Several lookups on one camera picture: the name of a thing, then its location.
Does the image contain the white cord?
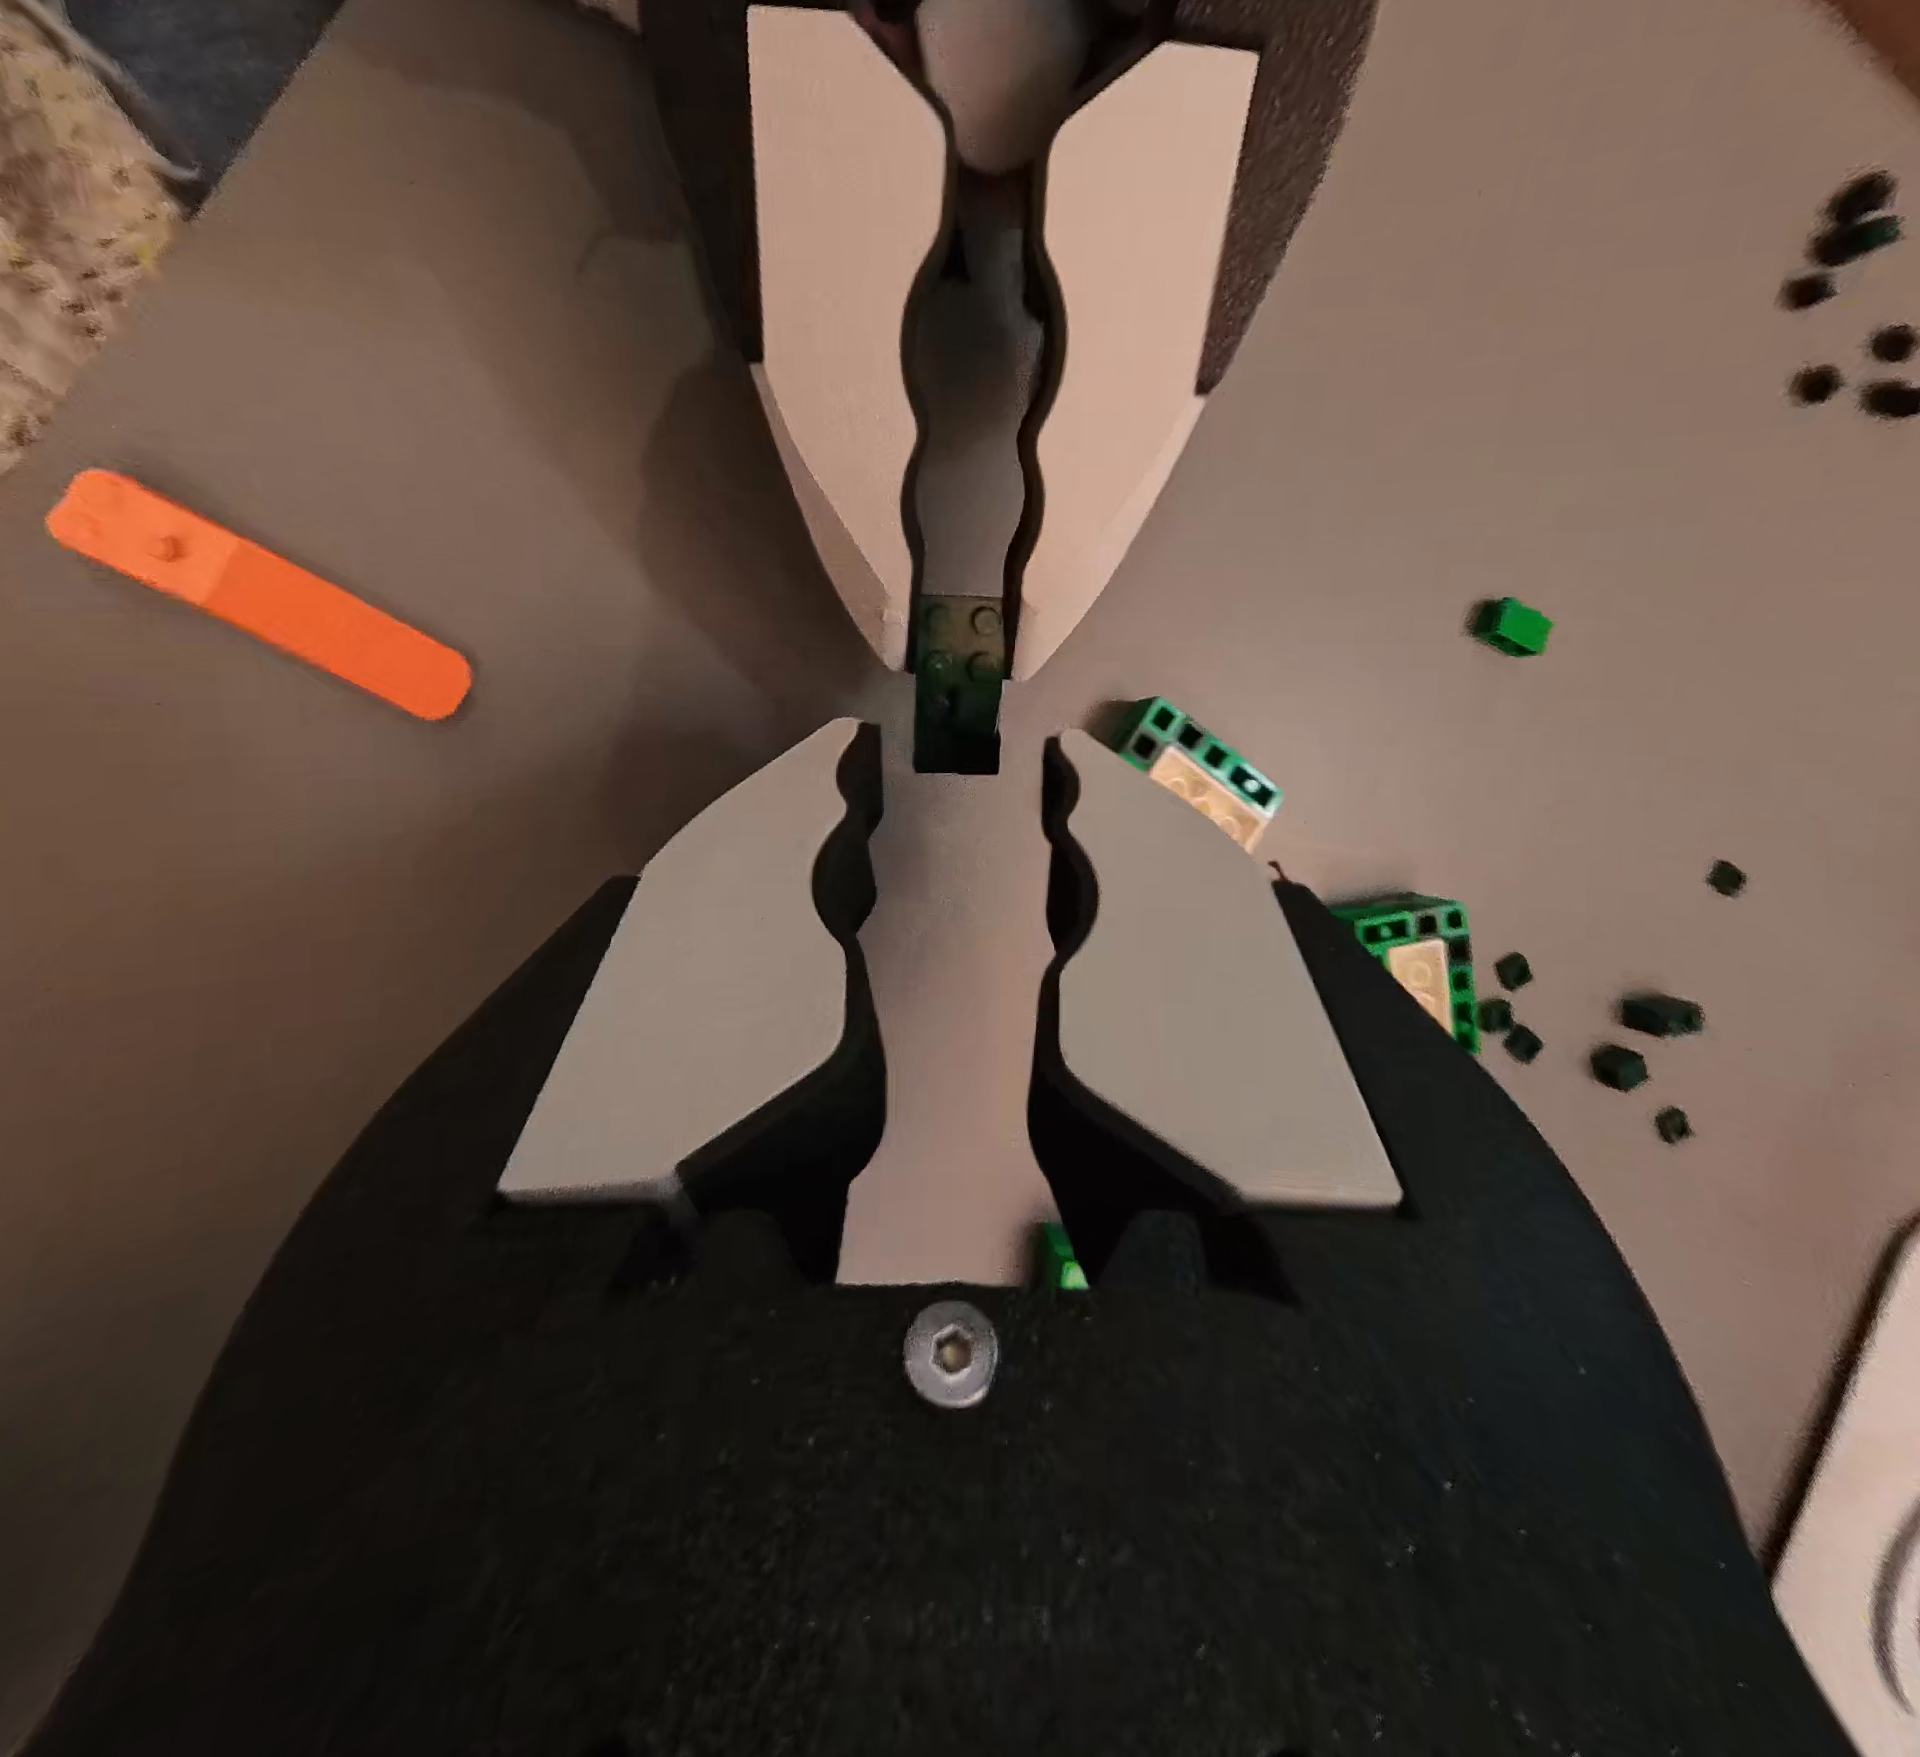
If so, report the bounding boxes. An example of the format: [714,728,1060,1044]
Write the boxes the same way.
[37,0,204,183]

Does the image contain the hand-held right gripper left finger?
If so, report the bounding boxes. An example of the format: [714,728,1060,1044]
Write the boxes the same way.
[498,718,890,1203]

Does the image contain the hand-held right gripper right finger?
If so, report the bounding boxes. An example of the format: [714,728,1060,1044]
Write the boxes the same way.
[1029,728,1404,1217]

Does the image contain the dark green brick plate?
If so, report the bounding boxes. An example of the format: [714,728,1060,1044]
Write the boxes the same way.
[908,591,1011,779]

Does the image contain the orange brick separator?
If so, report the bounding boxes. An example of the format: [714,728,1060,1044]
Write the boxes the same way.
[45,467,475,723]

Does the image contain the green brick build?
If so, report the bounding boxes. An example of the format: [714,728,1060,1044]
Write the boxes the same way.
[1332,894,1484,1056]

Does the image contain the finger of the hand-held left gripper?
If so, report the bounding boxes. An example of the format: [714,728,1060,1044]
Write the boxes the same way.
[746,1,956,674]
[1013,37,1262,682]

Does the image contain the person's dark trousers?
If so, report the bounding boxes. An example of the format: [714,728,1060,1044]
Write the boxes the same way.
[0,0,355,191]

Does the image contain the scattered small green bricks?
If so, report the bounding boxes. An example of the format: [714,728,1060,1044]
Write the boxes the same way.
[1034,168,1920,1290]

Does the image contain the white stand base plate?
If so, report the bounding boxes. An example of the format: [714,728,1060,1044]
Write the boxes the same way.
[1772,1217,1920,1757]

